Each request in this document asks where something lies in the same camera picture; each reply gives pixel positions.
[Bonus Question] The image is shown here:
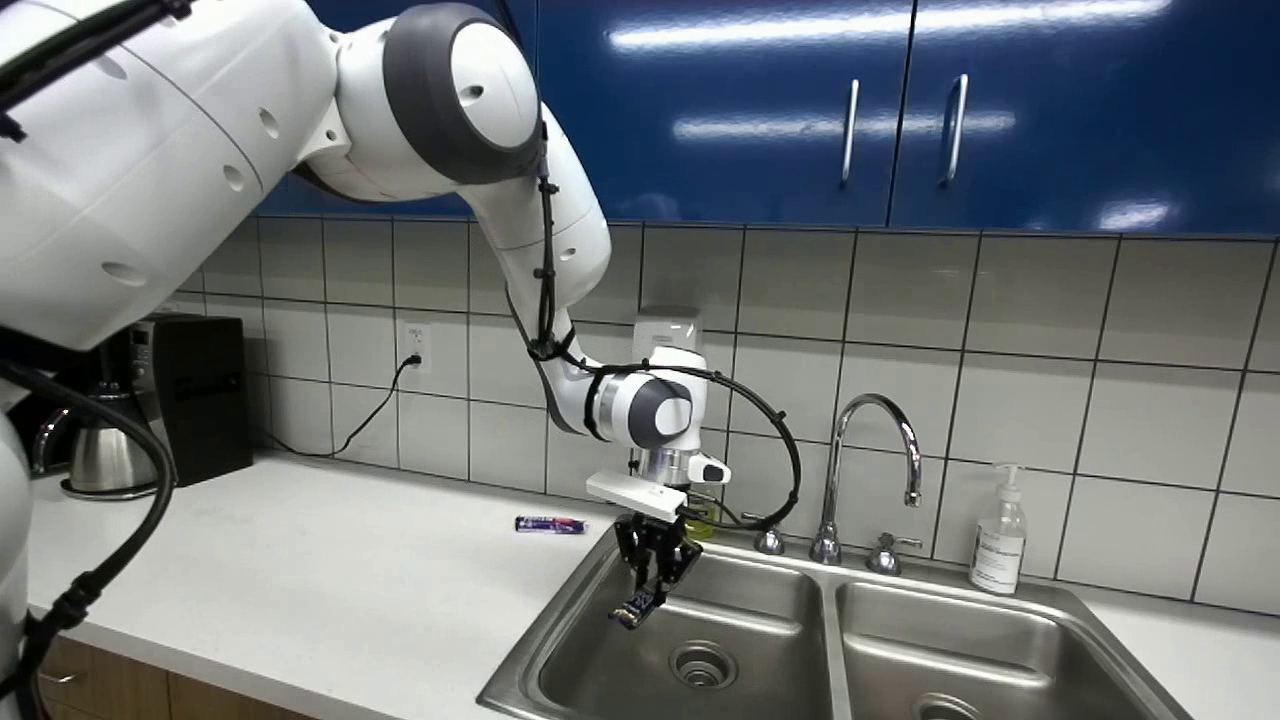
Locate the steel kettle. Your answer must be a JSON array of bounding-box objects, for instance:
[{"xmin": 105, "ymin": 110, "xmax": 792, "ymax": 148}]
[{"xmin": 55, "ymin": 374, "xmax": 158, "ymax": 501}]

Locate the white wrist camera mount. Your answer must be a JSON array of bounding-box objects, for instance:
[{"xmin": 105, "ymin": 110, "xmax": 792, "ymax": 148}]
[{"xmin": 585, "ymin": 452, "xmax": 737, "ymax": 527}]

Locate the blue nut bar wrapper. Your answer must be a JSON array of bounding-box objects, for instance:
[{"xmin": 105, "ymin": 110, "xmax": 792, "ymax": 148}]
[{"xmin": 606, "ymin": 585, "xmax": 670, "ymax": 637}]

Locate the chrome gooseneck faucet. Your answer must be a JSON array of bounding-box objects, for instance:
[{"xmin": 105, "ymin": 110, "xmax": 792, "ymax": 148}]
[{"xmin": 807, "ymin": 387, "xmax": 929, "ymax": 569}]

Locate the black power cord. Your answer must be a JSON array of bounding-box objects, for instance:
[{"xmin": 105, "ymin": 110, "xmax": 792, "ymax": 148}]
[{"xmin": 333, "ymin": 353, "xmax": 427, "ymax": 458}]

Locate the thick black corrugated hose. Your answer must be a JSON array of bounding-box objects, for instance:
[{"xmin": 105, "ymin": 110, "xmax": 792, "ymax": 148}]
[{"xmin": 0, "ymin": 353, "xmax": 178, "ymax": 720}]

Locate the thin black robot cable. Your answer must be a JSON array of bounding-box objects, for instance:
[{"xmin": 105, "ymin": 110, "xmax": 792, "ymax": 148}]
[{"xmin": 498, "ymin": 110, "xmax": 807, "ymax": 534}]

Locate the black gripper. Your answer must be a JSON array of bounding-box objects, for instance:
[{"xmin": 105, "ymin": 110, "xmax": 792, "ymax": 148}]
[{"xmin": 617, "ymin": 512, "xmax": 702, "ymax": 612}]

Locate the round sink drain strainer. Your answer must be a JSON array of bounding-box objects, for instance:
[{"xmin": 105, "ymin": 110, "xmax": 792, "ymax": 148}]
[
  {"xmin": 666, "ymin": 641, "xmax": 738, "ymax": 697},
  {"xmin": 910, "ymin": 689, "xmax": 983, "ymax": 720}
]

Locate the white wall outlet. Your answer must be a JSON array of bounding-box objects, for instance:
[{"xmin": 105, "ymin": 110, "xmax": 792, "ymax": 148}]
[{"xmin": 397, "ymin": 318, "xmax": 432, "ymax": 381}]

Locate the stainless steel double sink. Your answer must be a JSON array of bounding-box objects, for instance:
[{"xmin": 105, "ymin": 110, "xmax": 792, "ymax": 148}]
[{"xmin": 474, "ymin": 522, "xmax": 1197, "ymax": 720}]

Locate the clear soap pump bottle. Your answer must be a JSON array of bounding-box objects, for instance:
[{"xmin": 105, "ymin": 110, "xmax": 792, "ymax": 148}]
[{"xmin": 966, "ymin": 458, "xmax": 1033, "ymax": 598}]

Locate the silver cabinet handle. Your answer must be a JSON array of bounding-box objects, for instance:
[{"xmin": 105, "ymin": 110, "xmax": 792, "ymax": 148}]
[
  {"xmin": 835, "ymin": 74, "xmax": 862, "ymax": 192},
  {"xmin": 942, "ymin": 69, "xmax": 970, "ymax": 192}
]

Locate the purple candy bar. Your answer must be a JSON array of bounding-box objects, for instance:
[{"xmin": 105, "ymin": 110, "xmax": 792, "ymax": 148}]
[{"xmin": 513, "ymin": 512, "xmax": 589, "ymax": 538}]

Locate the wooden base cabinet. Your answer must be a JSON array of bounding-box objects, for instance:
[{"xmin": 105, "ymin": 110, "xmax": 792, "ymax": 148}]
[{"xmin": 29, "ymin": 637, "xmax": 325, "ymax": 720}]

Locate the yellow green sponge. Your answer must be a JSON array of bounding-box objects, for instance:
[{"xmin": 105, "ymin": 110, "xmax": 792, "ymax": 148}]
[{"xmin": 683, "ymin": 485, "xmax": 733, "ymax": 544}]

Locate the black box appliance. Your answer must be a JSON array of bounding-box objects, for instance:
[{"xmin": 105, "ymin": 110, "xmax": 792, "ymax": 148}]
[{"xmin": 149, "ymin": 310, "xmax": 259, "ymax": 486}]

